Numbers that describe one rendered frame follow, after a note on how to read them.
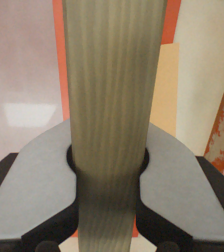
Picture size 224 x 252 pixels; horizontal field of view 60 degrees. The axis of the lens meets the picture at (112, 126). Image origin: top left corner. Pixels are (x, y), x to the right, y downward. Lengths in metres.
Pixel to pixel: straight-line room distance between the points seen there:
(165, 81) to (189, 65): 0.02
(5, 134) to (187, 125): 0.17
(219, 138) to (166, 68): 0.08
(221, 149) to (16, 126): 0.19
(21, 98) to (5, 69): 0.03
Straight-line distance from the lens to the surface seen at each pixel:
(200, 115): 0.20
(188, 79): 0.18
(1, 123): 0.21
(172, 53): 0.17
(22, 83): 0.18
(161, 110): 0.18
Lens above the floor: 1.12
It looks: 61 degrees down
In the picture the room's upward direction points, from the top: 178 degrees clockwise
